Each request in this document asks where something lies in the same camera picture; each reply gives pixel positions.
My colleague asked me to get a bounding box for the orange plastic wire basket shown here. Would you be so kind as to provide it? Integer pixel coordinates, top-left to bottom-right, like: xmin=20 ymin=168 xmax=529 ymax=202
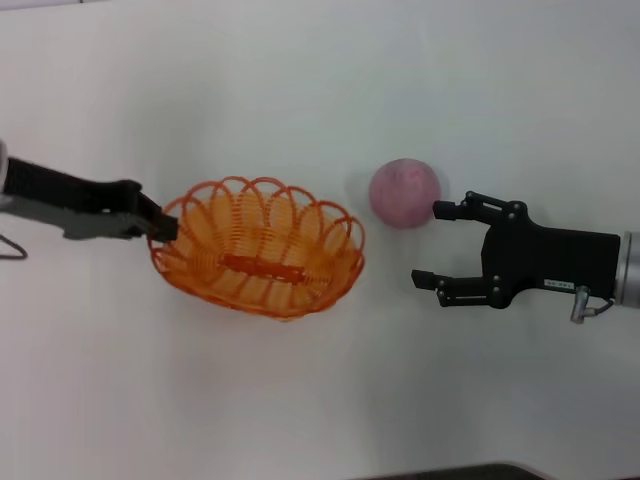
xmin=147 ymin=174 xmax=366 ymax=324

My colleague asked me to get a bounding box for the pink peach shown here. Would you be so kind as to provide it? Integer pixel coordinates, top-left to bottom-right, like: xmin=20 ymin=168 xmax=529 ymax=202
xmin=368 ymin=157 xmax=443 ymax=230

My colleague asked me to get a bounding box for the silver cable connector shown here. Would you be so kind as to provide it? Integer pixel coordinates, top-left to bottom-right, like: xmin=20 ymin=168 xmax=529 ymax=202
xmin=569 ymin=285 xmax=616 ymax=324

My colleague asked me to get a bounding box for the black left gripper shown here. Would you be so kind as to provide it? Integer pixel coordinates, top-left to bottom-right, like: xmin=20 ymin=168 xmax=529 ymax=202
xmin=7 ymin=157 xmax=179 ymax=244

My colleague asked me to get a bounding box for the thin dark cable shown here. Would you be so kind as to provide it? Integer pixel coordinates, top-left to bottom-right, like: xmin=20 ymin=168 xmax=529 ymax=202
xmin=0 ymin=234 xmax=29 ymax=261

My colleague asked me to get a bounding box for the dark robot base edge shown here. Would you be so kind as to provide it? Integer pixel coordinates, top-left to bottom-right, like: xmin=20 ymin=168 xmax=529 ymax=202
xmin=349 ymin=460 xmax=556 ymax=480

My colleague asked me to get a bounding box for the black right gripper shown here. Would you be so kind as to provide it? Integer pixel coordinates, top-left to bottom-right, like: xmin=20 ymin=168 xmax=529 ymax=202
xmin=410 ymin=189 xmax=621 ymax=309

